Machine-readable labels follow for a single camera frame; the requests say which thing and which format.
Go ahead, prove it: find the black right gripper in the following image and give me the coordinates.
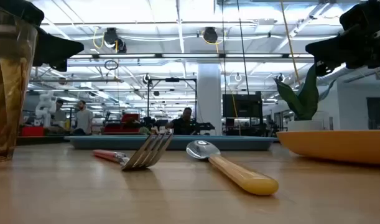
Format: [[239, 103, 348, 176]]
[[305, 0, 380, 77]]

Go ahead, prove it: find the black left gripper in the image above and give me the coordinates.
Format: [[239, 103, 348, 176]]
[[0, 0, 85, 72]]

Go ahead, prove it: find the amber translucent plastic cup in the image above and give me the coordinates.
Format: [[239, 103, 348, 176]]
[[0, 6, 39, 162]]

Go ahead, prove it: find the orange plate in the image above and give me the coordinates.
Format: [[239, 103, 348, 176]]
[[276, 129, 380, 166]]

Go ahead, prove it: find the fork with pink handle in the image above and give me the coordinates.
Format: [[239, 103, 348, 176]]
[[91, 132, 174, 171]]

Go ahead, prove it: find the spoon with yellow handle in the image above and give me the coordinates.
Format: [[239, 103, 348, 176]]
[[185, 139, 280, 197]]

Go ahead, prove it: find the blue plastic tray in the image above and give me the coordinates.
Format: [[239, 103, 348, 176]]
[[64, 134, 278, 152]]

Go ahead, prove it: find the green leafy plant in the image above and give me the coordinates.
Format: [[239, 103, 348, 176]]
[[273, 63, 337, 121]]

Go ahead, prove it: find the white robot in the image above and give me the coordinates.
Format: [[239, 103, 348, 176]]
[[35, 91, 56, 128]]

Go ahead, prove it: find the person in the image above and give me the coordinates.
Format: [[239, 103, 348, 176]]
[[72, 100, 94, 136], [50, 98, 68, 127], [165, 107, 200, 136]]

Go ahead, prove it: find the red bin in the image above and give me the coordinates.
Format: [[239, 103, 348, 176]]
[[19, 125, 46, 138]]

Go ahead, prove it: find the red machine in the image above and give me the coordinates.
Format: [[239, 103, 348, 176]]
[[103, 113, 141, 135]]

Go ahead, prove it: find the black monitor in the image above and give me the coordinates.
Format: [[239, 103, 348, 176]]
[[222, 92, 264, 119]]

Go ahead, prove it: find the white pillar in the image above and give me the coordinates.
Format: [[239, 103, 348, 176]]
[[197, 63, 223, 136]]

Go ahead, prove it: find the yellow hanging cable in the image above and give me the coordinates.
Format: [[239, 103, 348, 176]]
[[279, 0, 302, 86]]

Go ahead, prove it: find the black ceiling cable reel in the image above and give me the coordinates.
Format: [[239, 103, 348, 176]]
[[202, 26, 219, 44], [102, 27, 127, 54]]

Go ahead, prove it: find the black hanging cable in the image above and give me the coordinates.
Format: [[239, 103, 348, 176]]
[[236, 0, 250, 95]]

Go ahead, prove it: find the black rig frame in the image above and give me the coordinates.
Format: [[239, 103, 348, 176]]
[[146, 77, 198, 121]]

